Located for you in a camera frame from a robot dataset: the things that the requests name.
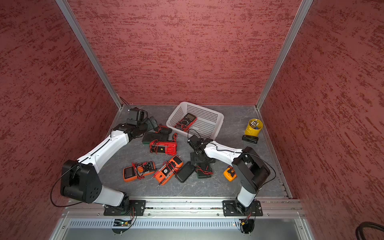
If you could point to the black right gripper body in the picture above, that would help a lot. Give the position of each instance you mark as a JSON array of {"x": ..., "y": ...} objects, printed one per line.
[{"x": 195, "y": 156}]

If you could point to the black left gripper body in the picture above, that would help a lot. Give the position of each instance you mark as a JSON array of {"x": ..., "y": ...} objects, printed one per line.
[{"x": 146, "y": 125}]

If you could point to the green multimeter with leads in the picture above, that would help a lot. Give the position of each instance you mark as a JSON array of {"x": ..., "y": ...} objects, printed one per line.
[{"x": 202, "y": 165}]

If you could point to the black multimeter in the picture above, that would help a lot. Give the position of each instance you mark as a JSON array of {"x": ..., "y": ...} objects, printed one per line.
[{"x": 185, "y": 172}]

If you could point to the bright red multimeter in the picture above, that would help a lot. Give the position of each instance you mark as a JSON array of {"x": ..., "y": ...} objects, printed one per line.
[{"x": 159, "y": 147}]

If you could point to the yellow multimeter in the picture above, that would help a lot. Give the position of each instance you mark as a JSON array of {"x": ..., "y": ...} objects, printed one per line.
[{"x": 230, "y": 174}]

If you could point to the red dark multimeter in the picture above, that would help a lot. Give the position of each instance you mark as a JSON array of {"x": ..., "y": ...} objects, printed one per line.
[{"x": 186, "y": 122}]

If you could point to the green black multimeter face down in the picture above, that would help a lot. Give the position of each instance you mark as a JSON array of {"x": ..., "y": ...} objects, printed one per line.
[{"x": 152, "y": 136}]

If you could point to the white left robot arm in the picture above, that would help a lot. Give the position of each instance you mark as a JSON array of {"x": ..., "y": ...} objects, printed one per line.
[{"x": 80, "y": 179}]

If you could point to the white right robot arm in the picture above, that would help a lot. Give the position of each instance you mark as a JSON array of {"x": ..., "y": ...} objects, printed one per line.
[{"x": 248, "y": 166}]

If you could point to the white plastic basket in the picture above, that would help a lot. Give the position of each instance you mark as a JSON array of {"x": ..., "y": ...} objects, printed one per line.
[{"x": 207, "y": 124}]

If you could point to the orange multimeter with probes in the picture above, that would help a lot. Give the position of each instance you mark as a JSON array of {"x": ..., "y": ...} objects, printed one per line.
[{"x": 169, "y": 169}]

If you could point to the orange grey multimeter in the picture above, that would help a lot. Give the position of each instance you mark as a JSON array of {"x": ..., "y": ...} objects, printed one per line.
[{"x": 138, "y": 171}]

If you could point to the small black stapler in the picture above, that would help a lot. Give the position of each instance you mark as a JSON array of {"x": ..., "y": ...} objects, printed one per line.
[{"x": 250, "y": 139}]

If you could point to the yellow pen cup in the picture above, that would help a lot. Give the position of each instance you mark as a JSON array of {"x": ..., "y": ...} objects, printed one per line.
[{"x": 254, "y": 127}]

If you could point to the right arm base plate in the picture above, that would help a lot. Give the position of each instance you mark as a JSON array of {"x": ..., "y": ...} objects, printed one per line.
[{"x": 235, "y": 208}]

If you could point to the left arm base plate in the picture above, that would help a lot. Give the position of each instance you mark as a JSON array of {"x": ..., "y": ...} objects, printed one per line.
[{"x": 127, "y": 208}]

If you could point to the aluminium front rail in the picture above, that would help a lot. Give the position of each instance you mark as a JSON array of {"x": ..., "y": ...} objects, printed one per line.
[{"x": 196, "y": 208}]

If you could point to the left aluminium corner post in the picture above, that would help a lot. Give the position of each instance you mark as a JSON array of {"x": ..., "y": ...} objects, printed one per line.
[{"x": 79, "y": 33}]

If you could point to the aluminium corner post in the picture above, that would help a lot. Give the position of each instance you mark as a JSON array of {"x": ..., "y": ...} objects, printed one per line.
[
  {"x": 290, "y": 37},
  {"x": 79, "y": 33}
]

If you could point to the right aluminium corner post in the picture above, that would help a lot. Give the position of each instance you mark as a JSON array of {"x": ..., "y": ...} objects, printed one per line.
[{"x": 290, "y": 37}]

